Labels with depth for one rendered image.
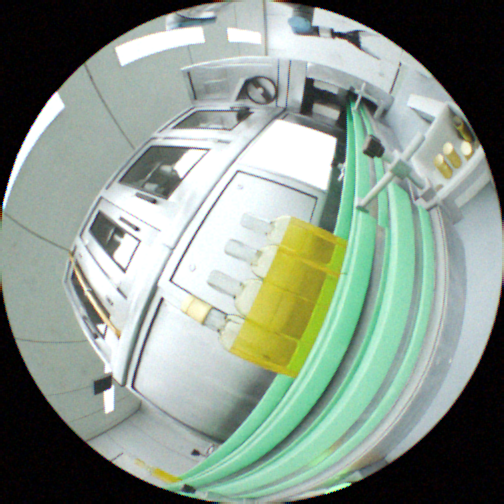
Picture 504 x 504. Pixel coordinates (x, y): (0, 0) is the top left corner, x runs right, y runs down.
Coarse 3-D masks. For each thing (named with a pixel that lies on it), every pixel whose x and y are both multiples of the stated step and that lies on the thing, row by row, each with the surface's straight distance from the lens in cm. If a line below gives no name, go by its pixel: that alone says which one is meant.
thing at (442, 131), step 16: (448, 112) 46; (432, 128) 45; (448, 128) 47; (432, 144) 46; (416, 160) 46; (432, 160) 48; (448, 160) 47; (464, 160) 44; (432, 176) 47; (464, 176) 32; (448, 192) 33
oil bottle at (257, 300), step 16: (240, 288) 21; (256, 288) 20; (272, 288) 20; (240, 304) 20; (256, 304) 20; (272, 304) 20; (288, 304) 20; (304, 304) 21; (256, 320) 20; (272, 320) 20; (288, 320) 20; (304, 320) 21; (320, 320) 22; (304, 336) 21
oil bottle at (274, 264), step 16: (256, 256) 21; (272, 256) 21; (288, 256) 21; (304, 256) 22; (256, 272) 21; (272, 272) 20; (288, 272) 21; (304, 272) 21; (320, 272) 22; (336, 272) 23; (288, 288) 21; (304, 288) 21; (320, 288) 22; (320, 304) 23
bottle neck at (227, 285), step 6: (216, 270) 23; (210, 276) 22; (216, 276) 22; (222, 276) 22; (228, 276) 22; (210, 282) 22; (216, 282) 22; (222, 282) 22; (228, 282) 22; (234, 282) 22; (240, 282) 22; (216, 288) 22; (222, 288) 22; (228, 288) 21; (234, 288) 21; (228, 294) 22; (234, 294) 21
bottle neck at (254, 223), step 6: (246, 216) 25; (252, 216) 25; (258, 216) 25; (240, 222) 25; (246, 222) 25; (252, 222) 25; (258, 222) 24; (264, 222) 24; (252, 228) 25; (258, 228) 24; (264, 228) 24; (264, 234) 25
